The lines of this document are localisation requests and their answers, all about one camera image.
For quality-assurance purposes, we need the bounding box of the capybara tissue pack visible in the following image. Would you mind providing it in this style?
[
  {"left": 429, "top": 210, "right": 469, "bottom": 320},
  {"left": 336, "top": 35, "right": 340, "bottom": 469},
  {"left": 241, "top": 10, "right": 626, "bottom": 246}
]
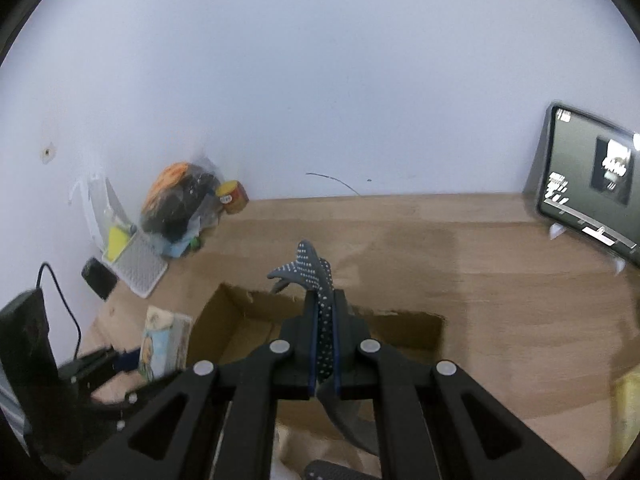
[{"left": 138, "top": 306, "right": 193, "bottom": 382}]

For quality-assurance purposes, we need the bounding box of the dark dotted whale shark toy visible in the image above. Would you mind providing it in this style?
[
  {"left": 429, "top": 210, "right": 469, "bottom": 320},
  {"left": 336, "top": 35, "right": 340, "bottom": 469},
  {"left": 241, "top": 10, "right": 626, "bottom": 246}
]
[{"left": 267, "top": 240, "right": 380, "bottom": 456}]

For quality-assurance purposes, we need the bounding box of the black charger block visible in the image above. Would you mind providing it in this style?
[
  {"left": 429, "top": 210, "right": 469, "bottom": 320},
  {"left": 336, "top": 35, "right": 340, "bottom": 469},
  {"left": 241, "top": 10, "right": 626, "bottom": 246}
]
[{"left": 81, "top": 257, "right": 118, "bottom": 301}]

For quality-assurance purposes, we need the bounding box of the white perforated plastic basket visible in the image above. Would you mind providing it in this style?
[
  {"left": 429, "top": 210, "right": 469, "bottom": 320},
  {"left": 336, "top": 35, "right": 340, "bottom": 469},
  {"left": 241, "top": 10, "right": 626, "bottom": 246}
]
[{"left": 102, "top": 232, "right": 168, "bottom": 299}]

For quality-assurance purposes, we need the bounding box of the yellow card in basket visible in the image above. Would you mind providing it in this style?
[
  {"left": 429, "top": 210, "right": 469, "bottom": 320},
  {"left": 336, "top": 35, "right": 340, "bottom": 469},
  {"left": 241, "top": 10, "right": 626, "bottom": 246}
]
[{"left": 105, "top": 226, "right": 131, "bottom": 262}]

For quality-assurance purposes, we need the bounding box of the black bag in clear plastic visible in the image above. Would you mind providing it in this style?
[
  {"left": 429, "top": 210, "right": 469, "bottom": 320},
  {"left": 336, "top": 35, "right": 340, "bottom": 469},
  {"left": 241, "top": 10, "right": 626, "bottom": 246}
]
[{"left": 139, "top": 156, "right": 222, "bottom": 258}]

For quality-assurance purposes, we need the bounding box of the red yellow tin can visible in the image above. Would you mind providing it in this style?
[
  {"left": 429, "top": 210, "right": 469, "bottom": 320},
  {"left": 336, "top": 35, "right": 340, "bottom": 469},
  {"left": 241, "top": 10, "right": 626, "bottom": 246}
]
[{"left": 216, "top": 180, "right": 250, "bottom": 214}]

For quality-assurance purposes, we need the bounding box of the orange patterned cloth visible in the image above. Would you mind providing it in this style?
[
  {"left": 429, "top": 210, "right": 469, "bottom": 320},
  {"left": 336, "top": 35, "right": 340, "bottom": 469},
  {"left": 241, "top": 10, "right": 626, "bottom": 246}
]
[{"left": 142, "top": 162, "right": 190, "bottom": 212}]

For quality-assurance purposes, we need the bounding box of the tablet on white stand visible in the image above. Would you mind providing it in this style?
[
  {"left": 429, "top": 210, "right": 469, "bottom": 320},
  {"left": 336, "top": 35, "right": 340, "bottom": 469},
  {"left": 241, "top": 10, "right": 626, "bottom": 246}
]
[{"left": 523, "top": 102, "right": 639, "bottom": 268}]

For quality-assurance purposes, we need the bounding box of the black cable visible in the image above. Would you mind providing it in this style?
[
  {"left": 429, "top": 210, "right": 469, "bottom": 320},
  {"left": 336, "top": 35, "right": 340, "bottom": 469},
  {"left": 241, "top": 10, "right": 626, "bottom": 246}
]
[{"left": 36, "top": 261, "right": 83, "bottom": 361}]

